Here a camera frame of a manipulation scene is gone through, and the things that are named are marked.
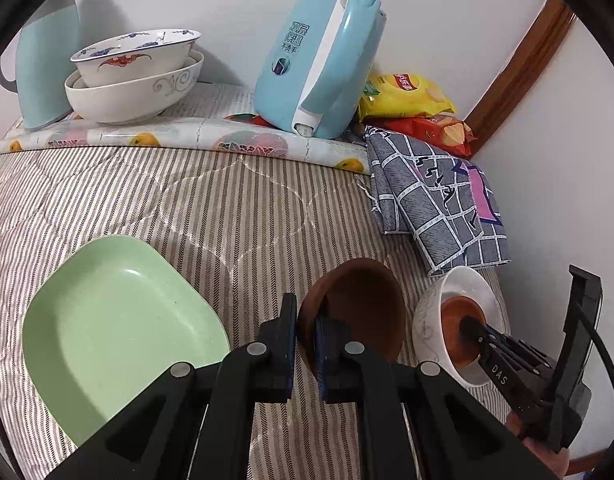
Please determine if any yellow chip bag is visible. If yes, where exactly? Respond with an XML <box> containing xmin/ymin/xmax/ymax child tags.
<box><xmin>357</xmin><ymin>73</ymin><xmax>458</xmax><ymax>122</ymax></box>

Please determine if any small white bowl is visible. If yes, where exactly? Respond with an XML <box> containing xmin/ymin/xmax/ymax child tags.
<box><xmin>412</xmin><ymin>266</ymin><xmax>508</xmax><ymax>388</ymax></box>

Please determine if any red chip bag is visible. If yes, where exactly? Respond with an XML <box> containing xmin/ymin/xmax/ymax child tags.
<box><xmin>372</xmin><ymin>114</ymin><xmax>475</xmax><ymax>158</ymax></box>

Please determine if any large white swirl-pattern bowl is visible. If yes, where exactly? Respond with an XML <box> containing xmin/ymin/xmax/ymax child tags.
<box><xmin>64</xmin><ymin>50</ymin><xmax>205</xmax><ymax>125</ymax></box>

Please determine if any blue checked cloth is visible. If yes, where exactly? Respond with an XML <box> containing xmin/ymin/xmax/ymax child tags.
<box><xmin>363</xmin><ymin>125</ymin><xmax>512</xmax><ymax>277</ymax></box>

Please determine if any brown wooden door frame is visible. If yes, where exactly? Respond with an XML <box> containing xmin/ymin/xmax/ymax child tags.
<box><xmin>464</xmin><ymin>0</ymin><xmax>578</xmax><ymax>157</ymax></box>

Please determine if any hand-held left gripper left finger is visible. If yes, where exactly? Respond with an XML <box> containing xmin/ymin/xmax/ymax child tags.
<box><xmin>44</xmin><ymin>292</ymin><xmax>298</xmax><ymax>480</ymax></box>

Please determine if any blue and red patterned bowl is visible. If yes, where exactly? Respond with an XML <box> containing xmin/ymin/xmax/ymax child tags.
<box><xmin>70</xmin><ymin>28</ymin><xmax>202</xmax><ymax>88</ymax></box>

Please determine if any person's right hand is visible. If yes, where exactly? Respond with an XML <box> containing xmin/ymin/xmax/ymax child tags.
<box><xmin>507</xmin><ymin>412</ymin><xmax>570</xmax><ymax>480</ymax></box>

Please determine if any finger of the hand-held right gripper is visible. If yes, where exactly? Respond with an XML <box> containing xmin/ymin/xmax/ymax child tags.
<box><xmin>557</xmin><ymin>265</ymin><xmax>604</xmax><ymax>391</ymax></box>
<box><xmin>459</xmin><ymin>316</ymin><xmax>555</xmax><ymax>413</ymax></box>

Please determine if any green plate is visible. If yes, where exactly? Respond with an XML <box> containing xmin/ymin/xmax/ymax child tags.
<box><xmin>22</xmin><ymin>235</ymin><xmax>232</xmax><ymax>447</ymax></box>

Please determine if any smaller brown bowl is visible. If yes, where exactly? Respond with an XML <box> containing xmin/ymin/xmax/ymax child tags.
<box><xmin>440</xmin><ymin>296</ymin><xmax>488</xmax><ymax>368</ymax></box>

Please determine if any black cable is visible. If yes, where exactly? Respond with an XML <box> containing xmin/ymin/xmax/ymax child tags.
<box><xmin>593</xmin><ymin>327</ymin><xmax>614</xmax><ymax>411</ymax></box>

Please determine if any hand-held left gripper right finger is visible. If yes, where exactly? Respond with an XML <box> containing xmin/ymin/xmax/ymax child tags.
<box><xmin>314</xmin><ymin>316</ymin><xmax>562</xmax><ymax>480</ymax></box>

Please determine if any fruit-print table mat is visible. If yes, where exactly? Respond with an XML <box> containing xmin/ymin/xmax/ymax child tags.
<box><xmin>0</xmin><ymin>82</ymin><xmax>372</xmax><ymax>177</ymax></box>

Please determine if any light blue thermos jug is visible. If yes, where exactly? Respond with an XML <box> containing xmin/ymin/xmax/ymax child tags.
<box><xmin>0</xmin><ymin>0</ymin><xmax>88</xmax><ymax>131</ymax></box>

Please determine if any larger brown bowl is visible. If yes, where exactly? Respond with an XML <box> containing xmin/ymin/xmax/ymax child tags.
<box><xmin>297</xmin><ymin>258</ymin><xmax>406</xmax><ymax>376</ymax></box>

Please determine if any light blue electric kettle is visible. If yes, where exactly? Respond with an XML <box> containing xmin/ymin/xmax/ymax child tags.
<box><xmin>253</xmin><ymin>0</ymin><xmax>388</xmax><ymax>140</ymax></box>

